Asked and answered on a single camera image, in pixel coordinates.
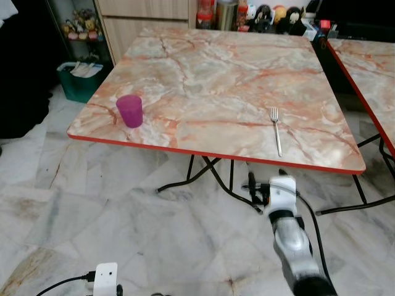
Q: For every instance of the silver metal fork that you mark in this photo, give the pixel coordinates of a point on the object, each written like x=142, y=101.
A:
x=276, y=132

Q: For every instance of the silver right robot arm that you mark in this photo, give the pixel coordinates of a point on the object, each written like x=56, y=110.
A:
x=296, y=246

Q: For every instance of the black folding table legs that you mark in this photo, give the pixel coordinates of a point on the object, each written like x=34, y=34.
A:
x=361, y=190
x=212, y=169

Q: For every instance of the marble top folding table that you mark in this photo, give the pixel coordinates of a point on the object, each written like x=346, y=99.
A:
x=370, y=68
x=216, y=86

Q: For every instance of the purple plastic cup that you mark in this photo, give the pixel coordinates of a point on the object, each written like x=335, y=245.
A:
x=129, y=112

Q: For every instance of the black plush toy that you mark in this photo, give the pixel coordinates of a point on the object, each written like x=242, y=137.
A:
x=296, y=20
x=262, y=18

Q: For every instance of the small red jar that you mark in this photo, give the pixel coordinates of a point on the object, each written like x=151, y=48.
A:
x=242, y=16

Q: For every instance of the steel tumbler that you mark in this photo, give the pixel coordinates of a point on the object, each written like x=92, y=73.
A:
x=226, y=13

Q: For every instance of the small red cube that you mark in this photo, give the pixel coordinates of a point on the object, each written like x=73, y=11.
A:
x=325, y=25

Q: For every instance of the red bottle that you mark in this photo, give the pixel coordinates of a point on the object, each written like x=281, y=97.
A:
x=205, y=13

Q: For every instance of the large black panel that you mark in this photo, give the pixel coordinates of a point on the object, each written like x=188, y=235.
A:
x=358, y=15

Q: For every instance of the green plastic bin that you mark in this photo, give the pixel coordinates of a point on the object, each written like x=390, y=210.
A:
x=79, y=87

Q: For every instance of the light wooden cabinet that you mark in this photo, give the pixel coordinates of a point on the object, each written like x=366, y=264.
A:
x=145, y=15

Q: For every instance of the white papers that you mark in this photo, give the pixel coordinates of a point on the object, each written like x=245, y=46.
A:
x=84, y=69

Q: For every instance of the colourful toy figurines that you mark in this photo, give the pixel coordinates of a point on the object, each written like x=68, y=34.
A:
x=84, y=26

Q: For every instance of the black metal shelf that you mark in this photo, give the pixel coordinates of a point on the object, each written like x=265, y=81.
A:
x=58, y=31

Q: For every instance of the large black fabric bulk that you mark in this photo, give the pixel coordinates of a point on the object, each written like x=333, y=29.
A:
x=21, y=68

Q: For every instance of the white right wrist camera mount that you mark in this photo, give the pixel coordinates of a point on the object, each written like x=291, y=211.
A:
x=281, y=194

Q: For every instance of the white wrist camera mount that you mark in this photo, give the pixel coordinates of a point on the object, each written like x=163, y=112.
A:
x=105, y=277
x=281, y=194

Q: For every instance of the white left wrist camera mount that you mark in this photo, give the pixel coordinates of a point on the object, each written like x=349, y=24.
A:
x=105, y=277

